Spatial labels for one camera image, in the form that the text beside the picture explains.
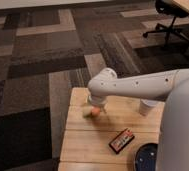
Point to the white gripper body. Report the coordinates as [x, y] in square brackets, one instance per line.
[96, 101]

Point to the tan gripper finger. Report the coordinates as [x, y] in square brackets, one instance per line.
[87, 110]
[104, 110]

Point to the orange pepper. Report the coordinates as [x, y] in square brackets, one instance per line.
[95, 111]

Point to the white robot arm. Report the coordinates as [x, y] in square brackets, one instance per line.
[172, 88]

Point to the red and black snack package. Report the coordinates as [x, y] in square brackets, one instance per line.
[121, 140]

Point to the white paper cup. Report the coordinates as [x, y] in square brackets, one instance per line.
[146, 106]

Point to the dark blue plate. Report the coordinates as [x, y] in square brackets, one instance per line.
[145, 158]

